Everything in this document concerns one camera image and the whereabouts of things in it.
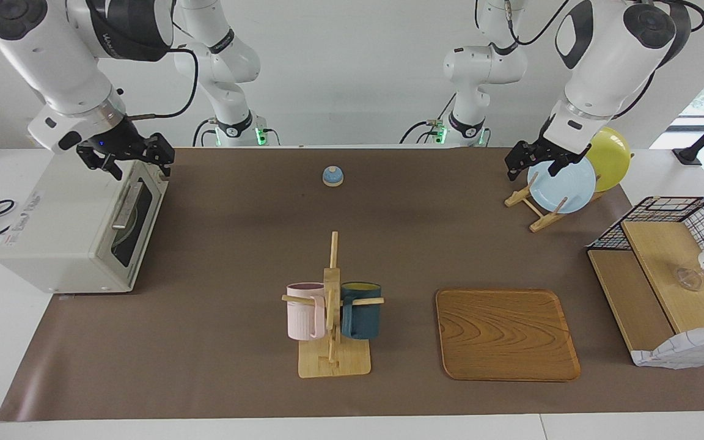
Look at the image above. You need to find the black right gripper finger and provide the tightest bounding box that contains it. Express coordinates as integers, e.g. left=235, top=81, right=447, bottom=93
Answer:
left=76, top=147, right=124, bottom=182
left=146, top=133, right=176, bottom=179

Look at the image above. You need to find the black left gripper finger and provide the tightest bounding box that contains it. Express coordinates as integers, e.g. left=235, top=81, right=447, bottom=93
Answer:
left=505, top=143, right=534, bottom=182
left=548, top=156, right=575, bottom=179

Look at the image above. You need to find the toaster oven glass door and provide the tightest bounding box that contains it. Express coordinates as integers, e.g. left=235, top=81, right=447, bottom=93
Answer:
left=92, top=160, right=169, bottom=291

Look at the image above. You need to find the beige toaster oven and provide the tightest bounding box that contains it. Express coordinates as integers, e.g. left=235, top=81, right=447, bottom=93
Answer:
left=0, top=136, right=169, bottom=295

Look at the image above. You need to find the light blue plate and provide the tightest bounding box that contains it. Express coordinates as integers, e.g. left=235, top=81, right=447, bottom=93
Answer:
left=527, top=156, right=597, bottom=215

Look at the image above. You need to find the yellow plate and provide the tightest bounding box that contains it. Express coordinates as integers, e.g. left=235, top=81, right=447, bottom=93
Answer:
left=584, top=127, right=632, bottom=193

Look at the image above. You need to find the wooden plate rack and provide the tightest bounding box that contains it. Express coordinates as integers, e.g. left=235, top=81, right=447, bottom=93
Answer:
left=504, top=153, right=634, bottom=233

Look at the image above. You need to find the clear glass object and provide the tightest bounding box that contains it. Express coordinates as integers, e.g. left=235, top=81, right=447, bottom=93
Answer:
left=675, top=265, right=704, bottom=292

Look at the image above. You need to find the brown wooden tray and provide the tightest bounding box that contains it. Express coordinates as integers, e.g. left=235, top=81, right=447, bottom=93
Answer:
left=436, top=288, right=581, bottom=382

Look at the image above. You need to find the brown table mat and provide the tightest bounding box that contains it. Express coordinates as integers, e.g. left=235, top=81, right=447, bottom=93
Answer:
left=0, top=147, right=704, bottom=422

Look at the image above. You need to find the pink mug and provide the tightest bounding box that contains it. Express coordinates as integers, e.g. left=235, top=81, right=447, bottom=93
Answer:
left=286, top=282, right=326, bottom=341

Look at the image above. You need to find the white checkered cloth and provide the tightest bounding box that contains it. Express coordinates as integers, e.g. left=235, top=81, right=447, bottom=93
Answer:
left=631, top=322, right=704, bottom=370

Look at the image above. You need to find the dark blue mug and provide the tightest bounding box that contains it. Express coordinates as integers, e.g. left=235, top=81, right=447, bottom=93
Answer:
left=341, top=282, right=383, bottom=340

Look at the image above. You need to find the wooden mug rack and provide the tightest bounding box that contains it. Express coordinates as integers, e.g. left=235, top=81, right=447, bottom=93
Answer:
left=282, top=231, right=385, bottom=378

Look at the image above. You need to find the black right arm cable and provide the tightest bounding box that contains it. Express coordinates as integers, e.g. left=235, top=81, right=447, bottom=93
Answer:
left=126, top=48, right=200, bottom=120

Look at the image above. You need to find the wooden shelf with wire basket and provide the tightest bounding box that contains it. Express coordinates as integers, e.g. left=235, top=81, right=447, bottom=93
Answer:
left=586, top=196, right=704, bottom=367

